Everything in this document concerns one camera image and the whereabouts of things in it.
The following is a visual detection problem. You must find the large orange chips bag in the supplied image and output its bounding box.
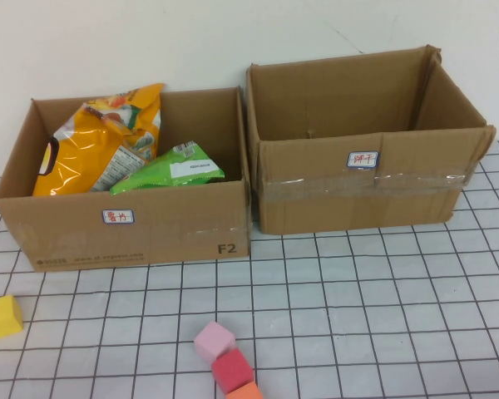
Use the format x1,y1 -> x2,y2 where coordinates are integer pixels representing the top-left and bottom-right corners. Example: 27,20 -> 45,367
32,82 -> 166,198

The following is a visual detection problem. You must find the green snack bag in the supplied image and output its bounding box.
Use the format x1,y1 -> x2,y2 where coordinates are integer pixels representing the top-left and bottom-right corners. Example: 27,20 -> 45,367
108,140 -> 227,197

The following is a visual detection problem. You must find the cardboard box with F2 print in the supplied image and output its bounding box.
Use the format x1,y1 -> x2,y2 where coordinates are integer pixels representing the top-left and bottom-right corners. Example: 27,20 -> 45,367
0,86 -> 254,273

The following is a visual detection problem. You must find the cardboard box with clear tape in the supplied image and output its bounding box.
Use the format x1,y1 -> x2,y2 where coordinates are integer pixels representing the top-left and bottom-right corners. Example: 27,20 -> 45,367
245,43 -> 498,236

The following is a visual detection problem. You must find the pink foam cube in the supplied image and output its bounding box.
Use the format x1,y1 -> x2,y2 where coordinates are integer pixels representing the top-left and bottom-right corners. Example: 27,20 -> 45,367
192,320 -> 237,362

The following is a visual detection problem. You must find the white grid tablecloth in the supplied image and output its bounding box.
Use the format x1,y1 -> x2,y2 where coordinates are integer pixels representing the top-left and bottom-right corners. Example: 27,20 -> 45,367
0,140 -> 499,399

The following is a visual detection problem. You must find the red foam cube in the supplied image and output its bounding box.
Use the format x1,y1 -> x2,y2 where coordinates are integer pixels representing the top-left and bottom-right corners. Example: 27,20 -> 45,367
210,347 -> 256,394

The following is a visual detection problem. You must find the orange foam cube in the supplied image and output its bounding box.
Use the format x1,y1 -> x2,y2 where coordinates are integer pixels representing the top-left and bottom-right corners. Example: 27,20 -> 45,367
225,382 -> 264,399

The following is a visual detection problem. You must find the yellow foam cube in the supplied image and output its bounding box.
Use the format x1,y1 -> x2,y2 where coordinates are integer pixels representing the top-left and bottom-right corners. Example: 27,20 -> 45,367
0,293 -> 25,339

